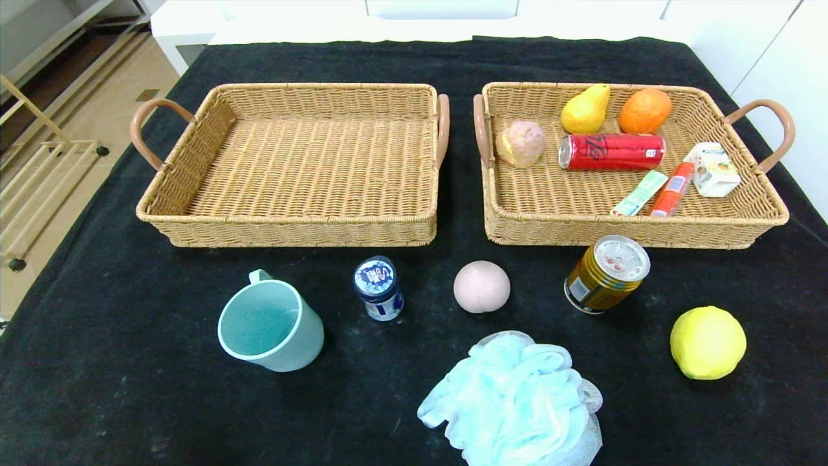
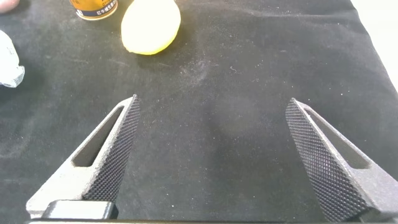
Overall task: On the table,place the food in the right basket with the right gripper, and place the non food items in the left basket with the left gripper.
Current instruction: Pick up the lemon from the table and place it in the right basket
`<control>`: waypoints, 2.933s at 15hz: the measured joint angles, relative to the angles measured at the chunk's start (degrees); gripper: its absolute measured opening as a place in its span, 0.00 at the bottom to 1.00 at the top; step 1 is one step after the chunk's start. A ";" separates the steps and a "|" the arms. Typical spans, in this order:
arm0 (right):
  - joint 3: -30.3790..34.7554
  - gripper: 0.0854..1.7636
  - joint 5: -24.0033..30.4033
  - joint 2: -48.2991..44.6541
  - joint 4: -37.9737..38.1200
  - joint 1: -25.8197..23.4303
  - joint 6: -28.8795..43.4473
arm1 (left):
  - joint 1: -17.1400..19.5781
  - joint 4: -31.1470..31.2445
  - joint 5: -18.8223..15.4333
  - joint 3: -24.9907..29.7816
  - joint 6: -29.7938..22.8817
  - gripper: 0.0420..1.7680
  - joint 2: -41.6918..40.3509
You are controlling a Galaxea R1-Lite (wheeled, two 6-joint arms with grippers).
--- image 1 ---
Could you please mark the wicker basket with food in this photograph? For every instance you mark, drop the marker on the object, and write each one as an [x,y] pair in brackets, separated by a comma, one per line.
[556,194]

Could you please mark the orange sausage stick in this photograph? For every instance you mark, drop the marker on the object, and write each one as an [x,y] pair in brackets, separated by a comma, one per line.
[673,188]

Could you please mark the small blue white bottle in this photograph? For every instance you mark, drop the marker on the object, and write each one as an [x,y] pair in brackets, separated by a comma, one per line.
[378,285]

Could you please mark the pink peach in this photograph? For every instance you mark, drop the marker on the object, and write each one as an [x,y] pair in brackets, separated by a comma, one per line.
[482,287]

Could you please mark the white tea carton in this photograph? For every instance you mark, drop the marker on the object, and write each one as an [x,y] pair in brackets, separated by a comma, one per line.
[715,171]

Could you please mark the yellow pear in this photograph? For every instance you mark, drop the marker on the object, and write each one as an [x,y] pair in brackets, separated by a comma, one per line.
[585,113]

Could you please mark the lumpy pink bread bun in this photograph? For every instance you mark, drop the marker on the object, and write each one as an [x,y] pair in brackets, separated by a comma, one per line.
[521,144]

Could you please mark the teal plastic mug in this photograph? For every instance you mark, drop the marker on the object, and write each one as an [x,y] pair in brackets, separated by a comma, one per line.
[291,343]

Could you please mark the gold Red Bull can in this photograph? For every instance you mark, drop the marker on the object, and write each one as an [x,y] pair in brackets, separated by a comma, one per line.
[598,281]

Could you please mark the empty wicker basket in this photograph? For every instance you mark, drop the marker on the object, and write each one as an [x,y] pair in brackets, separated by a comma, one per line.
[304,168]

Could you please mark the light blue bath loofah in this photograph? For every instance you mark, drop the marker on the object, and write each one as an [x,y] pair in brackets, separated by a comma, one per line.
[511,401]

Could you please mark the yellow lemon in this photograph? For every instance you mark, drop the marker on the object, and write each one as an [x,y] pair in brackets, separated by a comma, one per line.
[708,343]

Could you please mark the cream wooden rack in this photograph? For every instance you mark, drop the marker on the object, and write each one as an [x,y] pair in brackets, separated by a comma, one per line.
[16,264]

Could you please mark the red cola can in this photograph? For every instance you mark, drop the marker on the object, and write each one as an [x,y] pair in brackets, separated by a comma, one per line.
[614,152]

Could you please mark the grey metal shelf frame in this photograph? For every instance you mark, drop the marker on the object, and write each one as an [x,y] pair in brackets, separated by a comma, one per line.
[65,32]

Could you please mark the orange fruit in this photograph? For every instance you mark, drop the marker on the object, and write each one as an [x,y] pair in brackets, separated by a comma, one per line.
[645,111]

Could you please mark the green candy packet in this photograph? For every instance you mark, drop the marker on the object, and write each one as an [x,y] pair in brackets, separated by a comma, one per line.
[640,193]

